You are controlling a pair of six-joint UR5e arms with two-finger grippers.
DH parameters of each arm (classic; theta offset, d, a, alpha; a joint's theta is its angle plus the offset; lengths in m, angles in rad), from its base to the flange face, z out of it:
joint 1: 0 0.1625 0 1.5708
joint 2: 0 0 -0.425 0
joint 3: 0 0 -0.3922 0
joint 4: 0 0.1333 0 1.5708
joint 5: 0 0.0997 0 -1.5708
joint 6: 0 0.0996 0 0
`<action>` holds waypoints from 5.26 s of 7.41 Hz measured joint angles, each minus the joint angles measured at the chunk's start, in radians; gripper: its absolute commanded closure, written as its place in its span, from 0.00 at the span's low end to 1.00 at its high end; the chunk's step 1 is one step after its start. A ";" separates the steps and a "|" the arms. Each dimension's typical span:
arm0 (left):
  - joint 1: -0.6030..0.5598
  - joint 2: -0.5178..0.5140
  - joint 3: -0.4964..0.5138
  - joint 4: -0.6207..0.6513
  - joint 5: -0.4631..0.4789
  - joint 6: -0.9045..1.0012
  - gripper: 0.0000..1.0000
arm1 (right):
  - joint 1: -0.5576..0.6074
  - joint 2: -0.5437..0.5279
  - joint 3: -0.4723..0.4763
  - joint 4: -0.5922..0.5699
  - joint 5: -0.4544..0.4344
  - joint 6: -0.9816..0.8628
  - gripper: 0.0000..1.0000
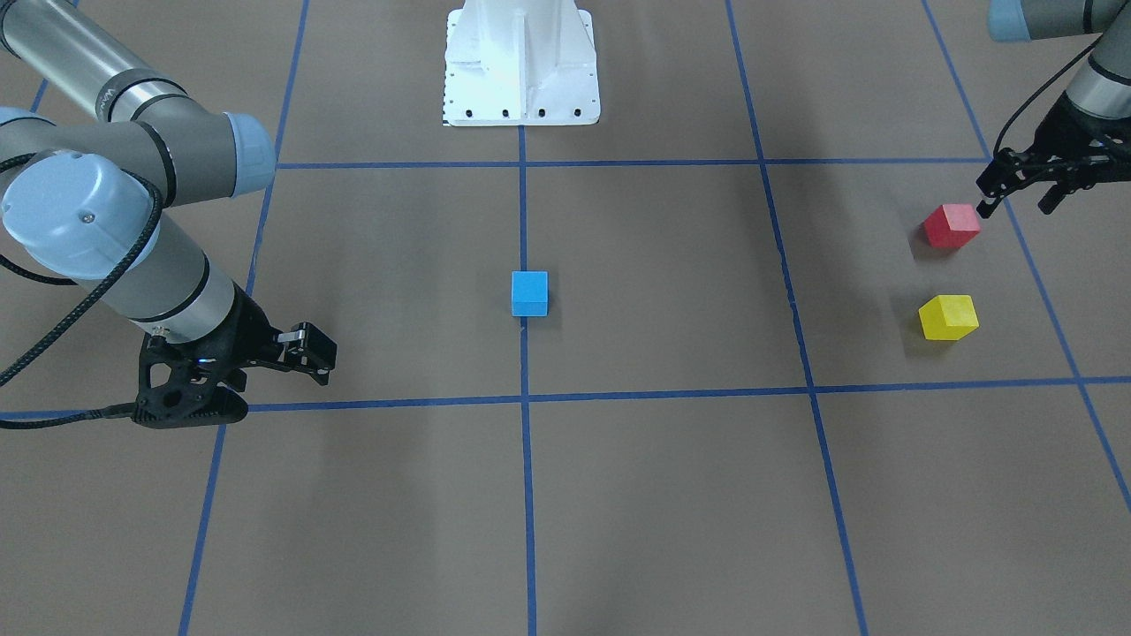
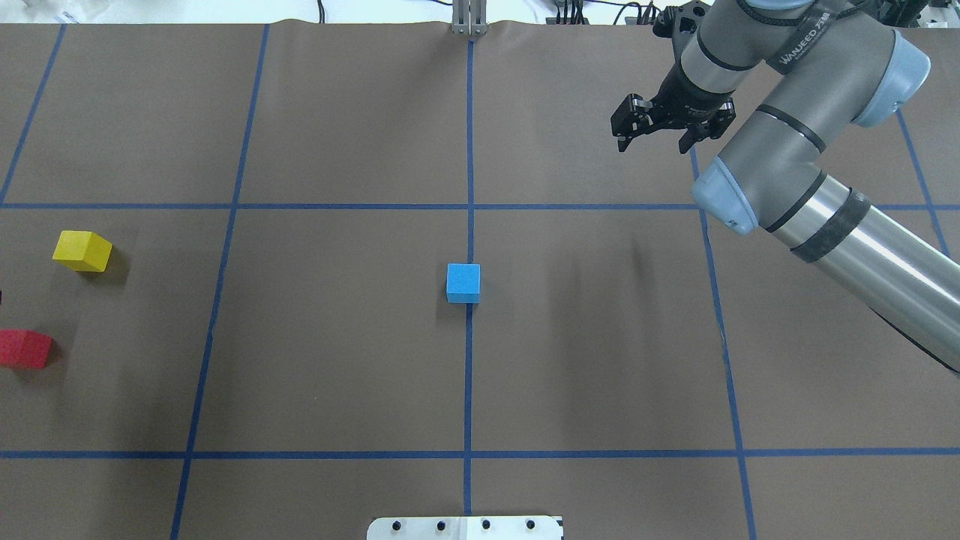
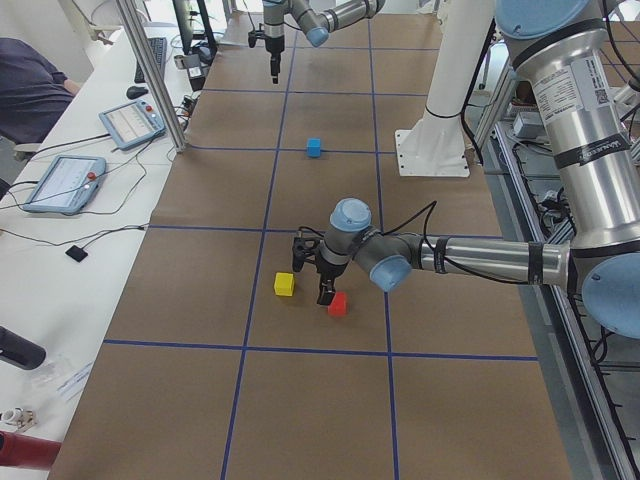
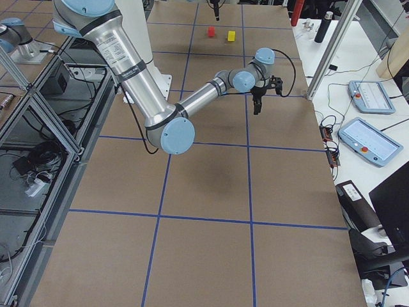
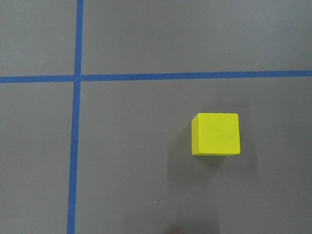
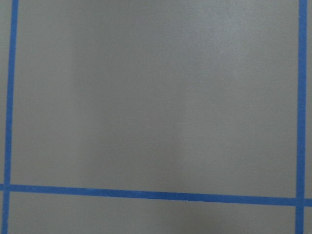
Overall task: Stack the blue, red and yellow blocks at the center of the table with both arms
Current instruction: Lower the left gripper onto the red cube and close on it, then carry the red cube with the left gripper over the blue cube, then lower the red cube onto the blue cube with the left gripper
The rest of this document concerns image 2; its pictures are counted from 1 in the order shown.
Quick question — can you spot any blue foam cube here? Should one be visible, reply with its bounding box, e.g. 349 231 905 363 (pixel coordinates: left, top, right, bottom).
445 263 482 305

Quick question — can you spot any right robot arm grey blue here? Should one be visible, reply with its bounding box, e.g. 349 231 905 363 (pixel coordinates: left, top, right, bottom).
610 1 959 373

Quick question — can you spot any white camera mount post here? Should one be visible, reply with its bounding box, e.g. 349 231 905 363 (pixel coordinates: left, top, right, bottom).
366 515 565 539

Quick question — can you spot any red foam cube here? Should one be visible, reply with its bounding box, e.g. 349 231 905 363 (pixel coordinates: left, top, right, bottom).
1 329 53 370

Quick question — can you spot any yellow foam cube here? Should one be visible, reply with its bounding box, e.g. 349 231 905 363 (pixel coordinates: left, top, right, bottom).
51 230 113 273

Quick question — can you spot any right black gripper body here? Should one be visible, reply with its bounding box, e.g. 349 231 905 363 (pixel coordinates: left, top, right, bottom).
641 64 735 136

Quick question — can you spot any aluminium frame post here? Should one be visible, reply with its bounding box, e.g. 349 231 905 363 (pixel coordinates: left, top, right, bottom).
449 0 489 38

